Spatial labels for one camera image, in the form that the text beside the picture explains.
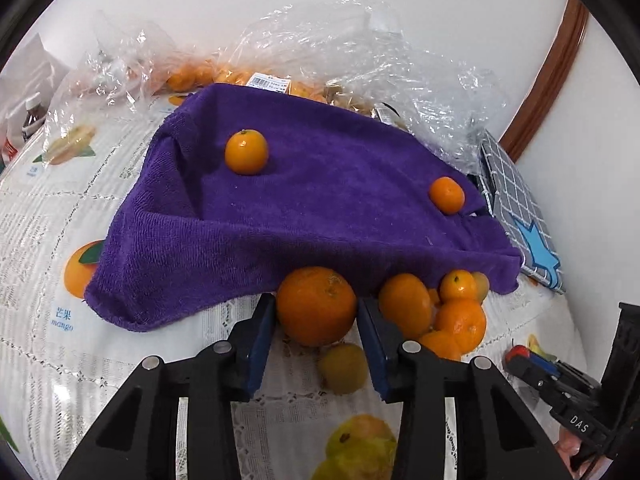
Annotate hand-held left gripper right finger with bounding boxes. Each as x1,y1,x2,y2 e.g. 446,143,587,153
356,297,576,480

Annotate small orange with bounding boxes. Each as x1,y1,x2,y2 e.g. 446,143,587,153
439,269,478,303

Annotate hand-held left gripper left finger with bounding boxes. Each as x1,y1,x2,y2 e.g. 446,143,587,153
57,292,278,480

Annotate dark bottle with white cap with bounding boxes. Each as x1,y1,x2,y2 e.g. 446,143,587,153
21,96,47,142

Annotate person's right hand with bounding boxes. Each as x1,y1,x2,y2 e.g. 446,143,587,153
556,427,585,477

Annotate large clear plastic bag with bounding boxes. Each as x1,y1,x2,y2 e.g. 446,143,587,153
215,0,506,176

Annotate oval orange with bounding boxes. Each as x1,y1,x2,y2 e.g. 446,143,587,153
378,273,433,341

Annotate grey checked fabric bag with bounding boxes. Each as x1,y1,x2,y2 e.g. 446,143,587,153
477,127,568,295

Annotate brown wooden door frame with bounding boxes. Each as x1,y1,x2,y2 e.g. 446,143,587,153
500,0,591,163

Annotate large orange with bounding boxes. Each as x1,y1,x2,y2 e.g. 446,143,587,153
276,266,358,347

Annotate pile of bagged oranges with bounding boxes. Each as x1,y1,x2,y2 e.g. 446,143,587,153
164,57,321,100

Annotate brownish yellow round fruit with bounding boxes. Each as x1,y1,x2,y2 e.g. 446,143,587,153
318,342,371,396
472,271,491,305

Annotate purple towel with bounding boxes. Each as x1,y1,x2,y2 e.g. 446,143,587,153
84,82,521,333

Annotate small clear plastic bag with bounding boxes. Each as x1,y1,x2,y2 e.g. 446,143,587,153
40,10,211,161

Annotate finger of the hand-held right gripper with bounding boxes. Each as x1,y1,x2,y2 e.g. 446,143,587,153
506,350,601,411

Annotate bunch of brown longans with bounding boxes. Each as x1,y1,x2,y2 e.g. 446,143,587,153
324,81,403,123

